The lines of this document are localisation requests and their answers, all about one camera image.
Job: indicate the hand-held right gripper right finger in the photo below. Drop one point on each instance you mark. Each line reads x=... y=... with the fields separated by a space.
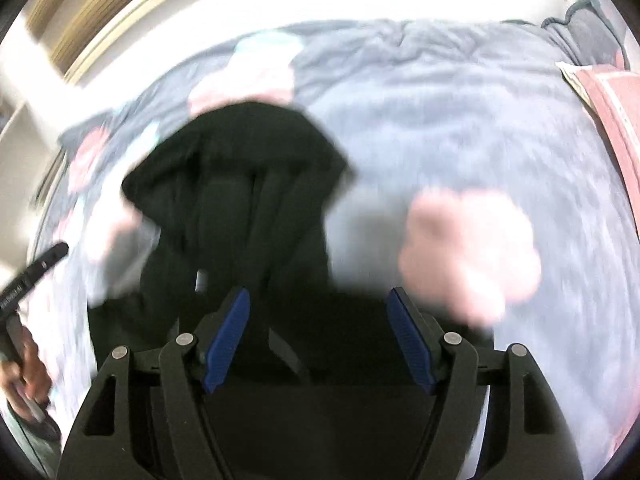
x=412 y=335

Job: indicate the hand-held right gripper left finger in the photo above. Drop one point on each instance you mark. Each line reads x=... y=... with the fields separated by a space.
x=227 y=337

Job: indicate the black garment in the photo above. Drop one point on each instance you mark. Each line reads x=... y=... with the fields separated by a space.
x=235 y=200

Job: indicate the person's left hand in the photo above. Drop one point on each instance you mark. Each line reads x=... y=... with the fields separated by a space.
x=31 y=372

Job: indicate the grey printed blanket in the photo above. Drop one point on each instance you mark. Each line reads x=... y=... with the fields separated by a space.
x=450 y=135

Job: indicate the wooden headboard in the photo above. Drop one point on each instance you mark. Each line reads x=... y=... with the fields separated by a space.
x=120 y=20

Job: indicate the pink pillow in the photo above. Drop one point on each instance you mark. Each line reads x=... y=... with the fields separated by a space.
x=612 y=110

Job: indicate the dark grey pillow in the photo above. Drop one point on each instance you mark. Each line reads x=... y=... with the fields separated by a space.
x=587 y=30

